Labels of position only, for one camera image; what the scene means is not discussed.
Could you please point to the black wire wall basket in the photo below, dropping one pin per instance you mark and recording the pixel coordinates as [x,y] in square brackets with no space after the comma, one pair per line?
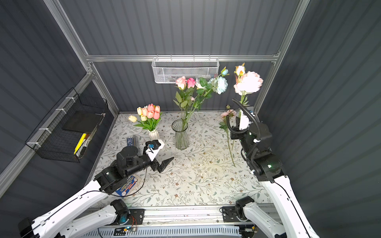
[66,135]

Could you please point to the pink carnation stem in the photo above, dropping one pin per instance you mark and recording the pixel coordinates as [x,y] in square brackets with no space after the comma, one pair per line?
[189,109]

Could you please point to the pale pink rose stem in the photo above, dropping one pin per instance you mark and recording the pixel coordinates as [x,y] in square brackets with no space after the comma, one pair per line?
[181,97]

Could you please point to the pink and yellow tulip bunch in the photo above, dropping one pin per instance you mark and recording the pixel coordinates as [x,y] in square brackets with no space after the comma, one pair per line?
[148,117]

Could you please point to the hot pink rose stem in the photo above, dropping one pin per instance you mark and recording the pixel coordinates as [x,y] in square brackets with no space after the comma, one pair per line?
[190,88]

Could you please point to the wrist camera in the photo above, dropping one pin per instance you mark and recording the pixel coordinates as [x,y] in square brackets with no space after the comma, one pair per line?
[152,148]
[244,121]

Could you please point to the floral patterned table mat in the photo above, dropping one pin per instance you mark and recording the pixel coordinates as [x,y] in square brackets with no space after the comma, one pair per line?
[210,171]

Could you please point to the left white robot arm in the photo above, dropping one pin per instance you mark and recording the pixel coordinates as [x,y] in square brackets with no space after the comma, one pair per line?
[64,222]

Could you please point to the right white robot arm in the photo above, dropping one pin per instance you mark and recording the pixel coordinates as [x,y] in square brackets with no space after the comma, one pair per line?
[265,166]

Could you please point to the white wire mesh basket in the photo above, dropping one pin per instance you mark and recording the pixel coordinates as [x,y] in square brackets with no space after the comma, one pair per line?
[167,72]

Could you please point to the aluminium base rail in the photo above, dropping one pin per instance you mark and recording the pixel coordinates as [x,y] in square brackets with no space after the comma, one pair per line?
[203,215]

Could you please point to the black box in basket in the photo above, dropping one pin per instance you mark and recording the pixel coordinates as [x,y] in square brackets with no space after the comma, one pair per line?
[82,122]

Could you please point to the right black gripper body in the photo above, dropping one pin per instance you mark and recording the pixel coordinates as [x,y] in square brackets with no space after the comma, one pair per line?
[235,132]

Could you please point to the large pale pink peony stem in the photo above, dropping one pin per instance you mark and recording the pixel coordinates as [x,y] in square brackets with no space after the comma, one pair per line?
[248,82]

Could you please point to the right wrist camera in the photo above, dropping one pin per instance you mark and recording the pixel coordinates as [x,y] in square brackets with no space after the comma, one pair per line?
[244,121]

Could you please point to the white rose stem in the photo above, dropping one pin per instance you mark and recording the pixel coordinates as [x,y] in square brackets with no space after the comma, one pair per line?
[199,95]

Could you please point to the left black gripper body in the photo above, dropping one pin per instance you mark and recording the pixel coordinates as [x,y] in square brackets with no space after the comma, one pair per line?
[156,162]

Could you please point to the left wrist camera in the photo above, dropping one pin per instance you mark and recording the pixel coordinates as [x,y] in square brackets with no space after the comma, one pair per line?
[152,148]

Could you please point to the light blue flower stem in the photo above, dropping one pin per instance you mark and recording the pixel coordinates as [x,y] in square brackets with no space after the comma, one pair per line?
[218,84]

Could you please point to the yellow marker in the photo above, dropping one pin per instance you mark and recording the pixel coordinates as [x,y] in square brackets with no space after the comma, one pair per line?
[80,142]

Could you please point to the clear glass vase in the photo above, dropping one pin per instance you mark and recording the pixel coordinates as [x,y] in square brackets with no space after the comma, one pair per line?
[181,137]

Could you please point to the white ribbed vase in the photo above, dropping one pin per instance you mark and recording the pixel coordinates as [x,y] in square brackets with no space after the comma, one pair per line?
[154,135]

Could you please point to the pink multi bloom peony stem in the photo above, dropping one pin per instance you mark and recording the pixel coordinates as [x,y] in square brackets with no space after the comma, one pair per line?
[225,118]

